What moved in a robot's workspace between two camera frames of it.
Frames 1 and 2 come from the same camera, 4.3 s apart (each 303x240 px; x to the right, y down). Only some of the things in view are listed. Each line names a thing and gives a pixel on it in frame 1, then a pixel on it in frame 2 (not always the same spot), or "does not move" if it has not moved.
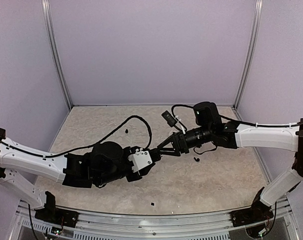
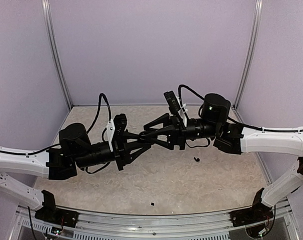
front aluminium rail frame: (213, 226) does not move
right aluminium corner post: (258, 8) does not move
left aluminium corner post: (46, 8) does not move
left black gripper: (141, 173) → (120, 150)
